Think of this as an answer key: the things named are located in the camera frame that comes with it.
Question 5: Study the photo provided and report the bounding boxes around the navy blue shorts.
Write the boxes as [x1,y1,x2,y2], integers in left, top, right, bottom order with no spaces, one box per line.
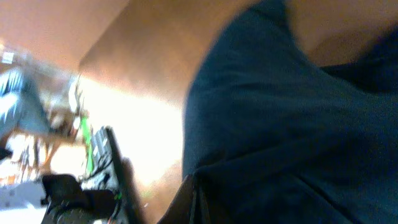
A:
[157,0,398,224]

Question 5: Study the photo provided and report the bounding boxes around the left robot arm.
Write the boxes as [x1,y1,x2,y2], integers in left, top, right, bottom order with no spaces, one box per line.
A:
[41,127,142,224]

